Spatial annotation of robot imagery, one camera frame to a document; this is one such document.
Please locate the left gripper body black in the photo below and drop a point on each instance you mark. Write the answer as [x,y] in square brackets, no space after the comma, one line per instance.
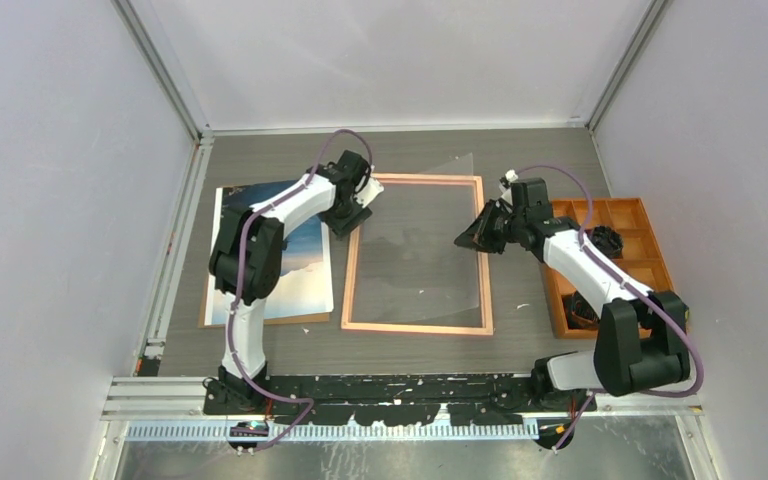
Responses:
[343,218]

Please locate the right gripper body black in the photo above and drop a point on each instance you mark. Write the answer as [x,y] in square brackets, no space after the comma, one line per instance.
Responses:
[509,223]

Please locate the pink wooden picture frame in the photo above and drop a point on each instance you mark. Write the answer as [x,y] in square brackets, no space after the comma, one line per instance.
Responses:
[485,296]

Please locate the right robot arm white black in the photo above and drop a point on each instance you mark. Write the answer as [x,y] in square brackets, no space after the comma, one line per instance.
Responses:
[641,346]

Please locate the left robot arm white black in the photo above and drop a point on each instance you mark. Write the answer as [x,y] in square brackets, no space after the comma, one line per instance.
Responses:
[247,255]

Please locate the dark red-striped rolled item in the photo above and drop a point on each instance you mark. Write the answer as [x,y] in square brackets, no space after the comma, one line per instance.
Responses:
[579,314]

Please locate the orange compartment tray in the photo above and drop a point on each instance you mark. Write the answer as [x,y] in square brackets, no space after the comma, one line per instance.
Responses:
[641,258]

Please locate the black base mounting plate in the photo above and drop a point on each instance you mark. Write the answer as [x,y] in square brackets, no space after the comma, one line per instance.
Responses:
[398,400]

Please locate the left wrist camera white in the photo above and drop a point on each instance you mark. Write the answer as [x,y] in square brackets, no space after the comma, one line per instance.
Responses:
[369,193]

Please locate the aluminium front rail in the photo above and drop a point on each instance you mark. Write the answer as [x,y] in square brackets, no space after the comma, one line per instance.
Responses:
[157,398]

